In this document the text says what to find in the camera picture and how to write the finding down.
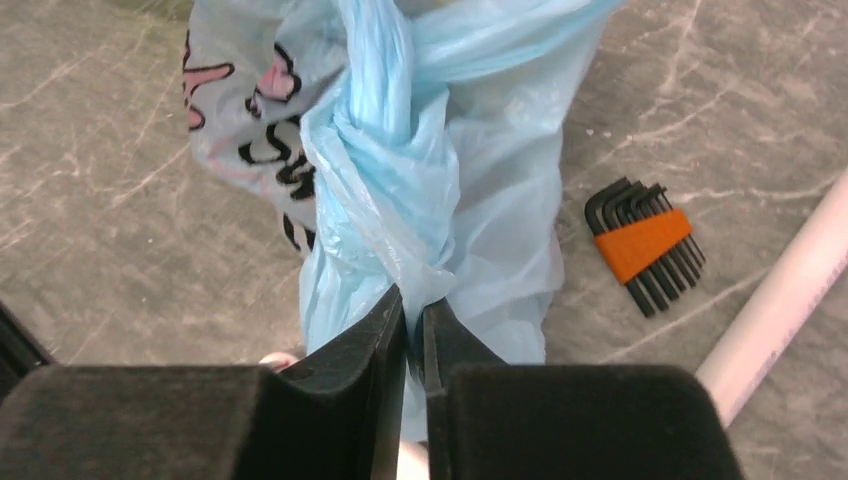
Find hex key set orange holder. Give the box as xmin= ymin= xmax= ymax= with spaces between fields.
xmin=583 ymin=177 xmax=706 ymax=318

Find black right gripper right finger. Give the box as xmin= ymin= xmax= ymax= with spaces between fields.
xmin=421 ymin=301 xmax=743 ymax=480

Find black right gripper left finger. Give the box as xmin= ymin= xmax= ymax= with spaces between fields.
xmin=1 ymin=287 xmax=406 ymax=479

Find light blue printed plastic bag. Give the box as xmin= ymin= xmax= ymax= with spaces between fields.
xmin=180 ymin=0 xmax=627 ymax=444

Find white PVC pipe frame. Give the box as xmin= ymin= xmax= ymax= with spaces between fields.
xmin=259 ymin=168 xmax=848 ymax=480

